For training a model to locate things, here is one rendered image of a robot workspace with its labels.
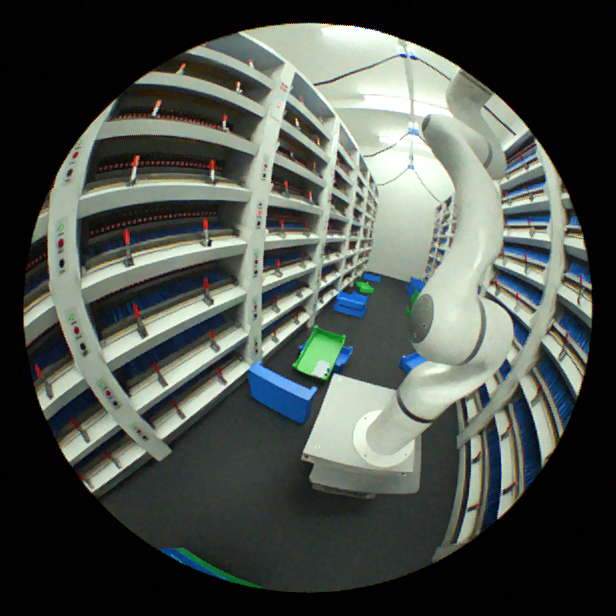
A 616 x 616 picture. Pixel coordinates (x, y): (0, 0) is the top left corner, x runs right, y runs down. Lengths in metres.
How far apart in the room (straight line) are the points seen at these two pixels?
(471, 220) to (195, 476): 1.05
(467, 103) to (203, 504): 1.35
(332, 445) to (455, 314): 0.40
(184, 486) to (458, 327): 0.93
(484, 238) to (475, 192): 0.08
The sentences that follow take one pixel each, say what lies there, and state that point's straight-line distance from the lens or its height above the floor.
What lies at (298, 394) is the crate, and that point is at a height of 0.20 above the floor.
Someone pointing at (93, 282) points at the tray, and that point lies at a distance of 0.51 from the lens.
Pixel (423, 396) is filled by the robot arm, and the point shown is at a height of 0.58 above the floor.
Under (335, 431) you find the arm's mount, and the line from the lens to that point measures 0.53.
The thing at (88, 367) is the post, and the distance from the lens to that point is 0.58.
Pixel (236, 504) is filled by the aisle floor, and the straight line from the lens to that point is 0.82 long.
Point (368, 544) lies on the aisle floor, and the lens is 0.87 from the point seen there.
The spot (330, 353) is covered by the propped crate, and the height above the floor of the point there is 0.09.
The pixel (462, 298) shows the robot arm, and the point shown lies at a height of 0.76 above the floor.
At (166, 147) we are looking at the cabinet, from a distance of 0.80.
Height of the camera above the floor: 0.80
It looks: 25 degrees down
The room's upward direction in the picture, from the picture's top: 7 degrees clockwise
